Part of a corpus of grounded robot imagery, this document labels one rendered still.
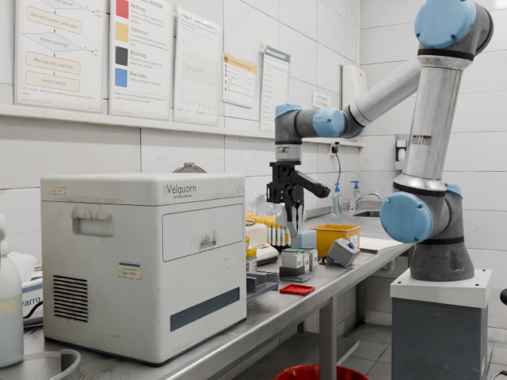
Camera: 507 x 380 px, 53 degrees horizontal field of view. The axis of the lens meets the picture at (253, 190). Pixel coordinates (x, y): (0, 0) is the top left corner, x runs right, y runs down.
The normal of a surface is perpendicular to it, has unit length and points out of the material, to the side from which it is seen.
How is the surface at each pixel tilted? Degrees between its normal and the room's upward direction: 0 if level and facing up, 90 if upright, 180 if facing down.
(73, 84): 94
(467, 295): 90
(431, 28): 84
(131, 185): 89
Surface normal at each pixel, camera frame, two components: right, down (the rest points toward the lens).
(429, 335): -0.49, 0.05
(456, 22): -0.64, -0.07
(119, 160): 0.88, 0.02
